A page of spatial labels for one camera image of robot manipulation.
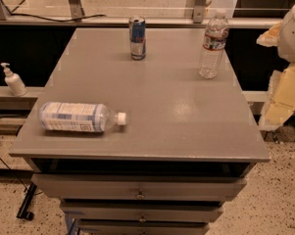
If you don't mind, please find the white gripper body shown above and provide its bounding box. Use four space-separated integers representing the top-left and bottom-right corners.
277 5 295 63

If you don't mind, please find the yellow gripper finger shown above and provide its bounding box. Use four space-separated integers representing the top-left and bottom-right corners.
258 63 295 131
256 23 281 47

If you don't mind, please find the redbull can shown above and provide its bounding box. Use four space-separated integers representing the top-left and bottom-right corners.
128 17 146 60

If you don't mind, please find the clear water bottle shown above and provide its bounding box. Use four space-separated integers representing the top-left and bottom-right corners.
198 9 229 79

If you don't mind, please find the blue label plastic bottle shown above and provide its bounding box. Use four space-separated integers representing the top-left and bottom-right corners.
38 102 126 133

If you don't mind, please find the white pump dispenser bottle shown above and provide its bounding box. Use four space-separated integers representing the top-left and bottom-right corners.
1 63 27 96

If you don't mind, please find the grey drawer cabinet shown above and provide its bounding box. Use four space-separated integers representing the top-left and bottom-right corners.
11 28 269 235

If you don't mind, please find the black cable on ledge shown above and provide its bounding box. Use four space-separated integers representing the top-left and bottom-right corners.
0 13 108 23

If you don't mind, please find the black metal floor bracket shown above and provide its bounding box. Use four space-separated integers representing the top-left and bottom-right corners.
17 183 37 220

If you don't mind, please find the black floor cable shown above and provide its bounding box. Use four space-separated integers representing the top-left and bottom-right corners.
0 115 43 194

